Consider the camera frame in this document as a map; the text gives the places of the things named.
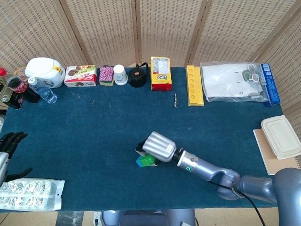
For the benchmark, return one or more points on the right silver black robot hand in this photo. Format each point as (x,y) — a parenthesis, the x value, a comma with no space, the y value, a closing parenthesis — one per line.
(158,147)

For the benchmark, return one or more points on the red capped bottle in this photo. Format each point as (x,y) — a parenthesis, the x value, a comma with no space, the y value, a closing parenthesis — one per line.
(2,73)

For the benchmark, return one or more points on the yellow red snack bag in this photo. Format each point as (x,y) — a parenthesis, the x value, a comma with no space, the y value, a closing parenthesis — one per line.
(161,75)

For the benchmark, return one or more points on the blue plastic building block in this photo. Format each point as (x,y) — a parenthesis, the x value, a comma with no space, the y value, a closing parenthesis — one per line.
(140,162)

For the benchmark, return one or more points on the yellow tray with round holes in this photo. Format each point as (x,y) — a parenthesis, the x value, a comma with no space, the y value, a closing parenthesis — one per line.
(195,87)

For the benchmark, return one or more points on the cola bottle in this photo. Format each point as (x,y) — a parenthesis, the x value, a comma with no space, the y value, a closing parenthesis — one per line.
(21,88)

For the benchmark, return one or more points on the brown spiral notebook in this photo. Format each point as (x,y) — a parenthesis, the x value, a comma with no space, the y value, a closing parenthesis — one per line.
(265,150)

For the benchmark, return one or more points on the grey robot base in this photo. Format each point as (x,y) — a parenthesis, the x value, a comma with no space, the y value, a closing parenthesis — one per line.
(145,217)

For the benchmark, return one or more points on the white tape roll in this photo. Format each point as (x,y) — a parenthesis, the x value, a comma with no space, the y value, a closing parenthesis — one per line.
(254,77)

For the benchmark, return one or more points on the white printed plastic package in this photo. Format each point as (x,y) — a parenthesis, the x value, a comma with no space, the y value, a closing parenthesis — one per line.
(28,194)

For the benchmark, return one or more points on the cookie box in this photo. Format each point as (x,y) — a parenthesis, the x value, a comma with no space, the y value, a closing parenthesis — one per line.
(81,76)

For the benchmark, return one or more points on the dark green tape roll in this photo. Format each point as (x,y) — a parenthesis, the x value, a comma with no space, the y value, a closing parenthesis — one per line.
(246,75)

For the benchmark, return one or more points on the blue table cloth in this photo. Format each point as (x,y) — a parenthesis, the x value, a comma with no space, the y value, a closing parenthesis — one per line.
(94,131)

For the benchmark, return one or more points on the clear bag with white paper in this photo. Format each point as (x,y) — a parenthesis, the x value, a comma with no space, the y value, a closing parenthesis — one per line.
(225,80)

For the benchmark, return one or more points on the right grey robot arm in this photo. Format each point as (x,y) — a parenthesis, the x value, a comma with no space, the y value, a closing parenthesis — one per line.
(211,168)

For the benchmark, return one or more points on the dark bottle with gold label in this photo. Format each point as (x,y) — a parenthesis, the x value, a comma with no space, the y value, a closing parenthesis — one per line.
(8,99)

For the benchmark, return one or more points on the blue cardboard box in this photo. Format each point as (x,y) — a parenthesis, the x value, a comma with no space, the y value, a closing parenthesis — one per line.
(272,87)

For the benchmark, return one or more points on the white plastic detergent jug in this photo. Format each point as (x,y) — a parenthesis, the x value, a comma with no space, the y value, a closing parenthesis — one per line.
(44,68)

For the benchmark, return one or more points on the white paper cup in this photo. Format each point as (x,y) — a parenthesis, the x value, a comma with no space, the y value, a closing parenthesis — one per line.
(120,74)

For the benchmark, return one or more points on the woven folding screen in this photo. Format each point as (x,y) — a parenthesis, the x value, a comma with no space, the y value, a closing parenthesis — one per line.
(164,28)

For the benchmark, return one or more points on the clear water bottle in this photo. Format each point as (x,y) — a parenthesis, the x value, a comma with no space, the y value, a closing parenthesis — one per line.
(45,91)

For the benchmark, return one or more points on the pink patterned yellow sponge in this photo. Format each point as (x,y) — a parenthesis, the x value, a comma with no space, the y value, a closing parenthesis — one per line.
(106,74)

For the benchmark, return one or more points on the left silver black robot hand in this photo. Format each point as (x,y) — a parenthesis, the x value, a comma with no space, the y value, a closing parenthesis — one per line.
(9,143)

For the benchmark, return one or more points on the green toy block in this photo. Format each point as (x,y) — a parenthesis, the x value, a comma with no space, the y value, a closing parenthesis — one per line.
(149,160)

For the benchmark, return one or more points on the beige lidded food container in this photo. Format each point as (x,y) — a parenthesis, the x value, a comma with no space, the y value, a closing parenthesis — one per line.
(281,136)

